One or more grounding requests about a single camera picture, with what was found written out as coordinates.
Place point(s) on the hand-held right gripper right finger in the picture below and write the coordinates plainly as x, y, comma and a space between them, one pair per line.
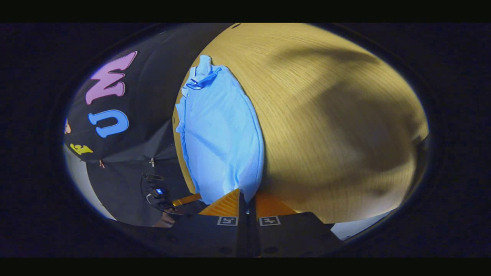
252, 230

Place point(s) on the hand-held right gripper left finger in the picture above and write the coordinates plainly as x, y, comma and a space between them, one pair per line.
242, 230

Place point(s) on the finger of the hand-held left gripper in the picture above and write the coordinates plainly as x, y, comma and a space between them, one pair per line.
188, 199

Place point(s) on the black backdrop cloth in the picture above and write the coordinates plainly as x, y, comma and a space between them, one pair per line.
153, 96

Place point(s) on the light blue polo T-shirt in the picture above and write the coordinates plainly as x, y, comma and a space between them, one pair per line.
218, 134

